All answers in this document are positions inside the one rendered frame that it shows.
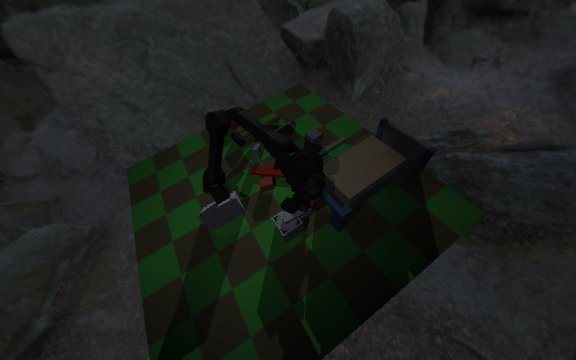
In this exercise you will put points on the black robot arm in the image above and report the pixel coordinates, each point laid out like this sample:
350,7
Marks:
276,144

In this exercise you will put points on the black mallet with brown wooden handle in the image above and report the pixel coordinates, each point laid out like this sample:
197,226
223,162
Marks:
239,139

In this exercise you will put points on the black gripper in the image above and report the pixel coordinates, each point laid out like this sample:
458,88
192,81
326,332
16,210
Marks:
291,205

